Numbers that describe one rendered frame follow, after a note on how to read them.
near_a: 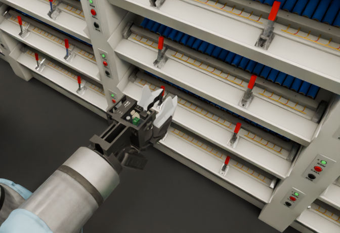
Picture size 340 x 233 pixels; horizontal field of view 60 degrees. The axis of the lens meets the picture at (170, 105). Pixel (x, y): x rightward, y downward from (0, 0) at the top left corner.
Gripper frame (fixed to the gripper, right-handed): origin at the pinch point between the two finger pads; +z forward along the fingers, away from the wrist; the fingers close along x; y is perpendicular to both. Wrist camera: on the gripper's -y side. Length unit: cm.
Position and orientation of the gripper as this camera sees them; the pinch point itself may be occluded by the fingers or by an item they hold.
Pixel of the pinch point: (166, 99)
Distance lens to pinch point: 62.8
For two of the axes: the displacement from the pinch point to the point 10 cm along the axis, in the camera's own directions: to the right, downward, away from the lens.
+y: 0.2, -6.6, -7.5
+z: 5.5, -6.2, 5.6
